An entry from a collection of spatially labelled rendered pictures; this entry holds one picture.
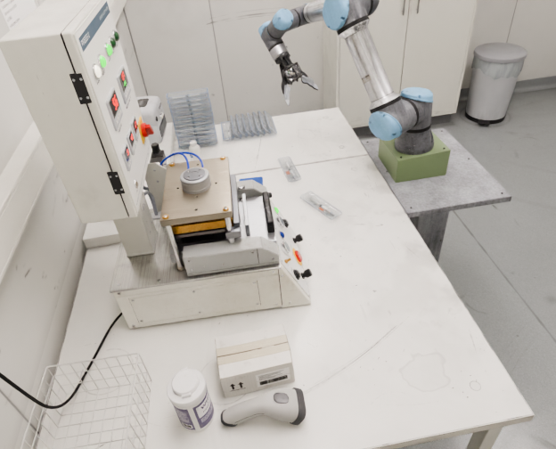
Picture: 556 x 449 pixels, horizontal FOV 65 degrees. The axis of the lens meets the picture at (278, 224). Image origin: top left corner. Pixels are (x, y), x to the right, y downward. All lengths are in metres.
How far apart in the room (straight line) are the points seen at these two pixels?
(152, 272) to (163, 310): 0.12
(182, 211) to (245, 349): 0.38
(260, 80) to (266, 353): 2.87
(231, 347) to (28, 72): 0.74
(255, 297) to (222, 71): 2.63
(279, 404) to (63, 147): 0.73
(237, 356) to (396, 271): 0.59
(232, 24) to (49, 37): 2.72
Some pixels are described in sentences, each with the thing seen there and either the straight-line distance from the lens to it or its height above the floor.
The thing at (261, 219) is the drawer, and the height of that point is 0.97.
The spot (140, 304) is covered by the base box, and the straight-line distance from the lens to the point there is 1.29.
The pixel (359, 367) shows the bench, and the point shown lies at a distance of 1.21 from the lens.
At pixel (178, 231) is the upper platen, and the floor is 1.04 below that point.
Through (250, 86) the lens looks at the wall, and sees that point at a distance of 3.74.
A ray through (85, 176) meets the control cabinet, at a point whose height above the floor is 1.28.
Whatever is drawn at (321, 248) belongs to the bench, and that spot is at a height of 0.75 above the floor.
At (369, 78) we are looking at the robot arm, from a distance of 1.64.
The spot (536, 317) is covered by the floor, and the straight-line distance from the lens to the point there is 2.48.
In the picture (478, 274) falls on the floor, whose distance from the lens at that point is 2.58.
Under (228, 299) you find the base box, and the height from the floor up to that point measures 0.83.
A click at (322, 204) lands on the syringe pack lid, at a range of 1.65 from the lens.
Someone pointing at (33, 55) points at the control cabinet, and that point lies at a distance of 0.95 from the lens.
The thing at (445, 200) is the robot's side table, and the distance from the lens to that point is 1.76.
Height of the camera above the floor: 1.77
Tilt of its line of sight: 40 degrees down
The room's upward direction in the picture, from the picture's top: 5 degrees counter-clockwise
